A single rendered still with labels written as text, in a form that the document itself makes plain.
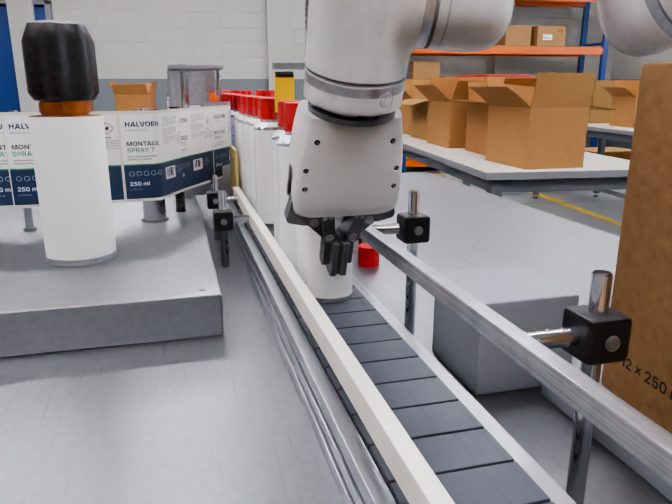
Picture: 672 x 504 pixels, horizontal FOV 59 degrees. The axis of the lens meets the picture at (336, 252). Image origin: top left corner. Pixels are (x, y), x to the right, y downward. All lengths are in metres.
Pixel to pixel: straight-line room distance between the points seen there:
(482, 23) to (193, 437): 0.39
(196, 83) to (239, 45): 7.26
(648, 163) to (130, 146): 0.78
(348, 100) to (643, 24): 0.49
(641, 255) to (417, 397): 0.21
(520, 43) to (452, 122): 5.39
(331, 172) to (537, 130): 2.06
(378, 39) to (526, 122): 2.09
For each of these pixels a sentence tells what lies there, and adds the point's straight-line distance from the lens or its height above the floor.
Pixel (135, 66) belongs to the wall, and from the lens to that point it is 8.68.
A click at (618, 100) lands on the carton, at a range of 5.65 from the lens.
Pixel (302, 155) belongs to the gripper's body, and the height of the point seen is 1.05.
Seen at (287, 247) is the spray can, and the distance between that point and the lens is 0.73.
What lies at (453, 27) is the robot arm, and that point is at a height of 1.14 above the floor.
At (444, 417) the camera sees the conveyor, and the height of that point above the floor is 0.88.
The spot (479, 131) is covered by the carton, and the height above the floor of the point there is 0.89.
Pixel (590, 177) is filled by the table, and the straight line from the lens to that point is 2.62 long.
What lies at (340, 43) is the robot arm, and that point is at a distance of 0.47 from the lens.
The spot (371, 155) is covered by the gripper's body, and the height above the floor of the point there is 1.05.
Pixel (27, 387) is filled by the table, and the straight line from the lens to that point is 0.65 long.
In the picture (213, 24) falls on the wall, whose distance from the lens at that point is 8.61.
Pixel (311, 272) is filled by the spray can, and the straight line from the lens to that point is 0.64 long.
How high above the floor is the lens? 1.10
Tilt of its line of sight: 15 degrees down
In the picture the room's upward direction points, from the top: straight up
